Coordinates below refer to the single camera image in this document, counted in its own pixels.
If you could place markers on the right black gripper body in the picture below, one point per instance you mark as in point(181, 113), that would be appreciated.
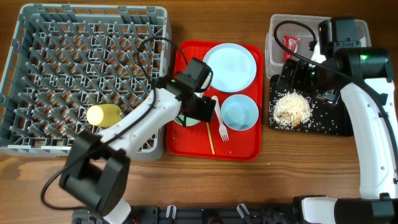
point(304, 77)

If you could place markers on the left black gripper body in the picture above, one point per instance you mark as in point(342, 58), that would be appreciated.
point(198, 106)

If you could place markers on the rice food scraps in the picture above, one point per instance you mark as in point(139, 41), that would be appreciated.
point(292, 110)

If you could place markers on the small light blue bowl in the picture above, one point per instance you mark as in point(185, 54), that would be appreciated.
point(239, 112)

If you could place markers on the yellow plastic cup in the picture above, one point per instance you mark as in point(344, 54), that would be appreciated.
point(105, 115)

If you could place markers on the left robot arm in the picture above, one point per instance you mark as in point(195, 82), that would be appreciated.
point(97, 167)

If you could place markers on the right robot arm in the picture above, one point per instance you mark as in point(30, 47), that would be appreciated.
point(363, 78)

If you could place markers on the black waste tray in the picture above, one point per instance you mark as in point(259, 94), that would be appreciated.
point(325, 118)

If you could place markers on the clear plastic waste bin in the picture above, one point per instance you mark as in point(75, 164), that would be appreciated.
point(275, 54)

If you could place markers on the grey plastic dishwasher rack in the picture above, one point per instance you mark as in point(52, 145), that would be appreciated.
point(66, 58)

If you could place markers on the green saucer bowl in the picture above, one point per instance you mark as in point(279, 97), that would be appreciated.
point(182, 119)

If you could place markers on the single wooden chopstick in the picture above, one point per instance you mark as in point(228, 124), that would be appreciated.
point(210, 138)

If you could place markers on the red snack wrapper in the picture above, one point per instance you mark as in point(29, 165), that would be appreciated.
point(292, 44)

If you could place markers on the red plastic serving tray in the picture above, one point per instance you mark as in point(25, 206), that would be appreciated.
point(194, 140)

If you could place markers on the white plastic fork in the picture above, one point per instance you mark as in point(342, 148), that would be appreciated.
point(222, 128)

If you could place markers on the large light blue plate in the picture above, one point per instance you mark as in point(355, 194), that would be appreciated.
point(234, 67)

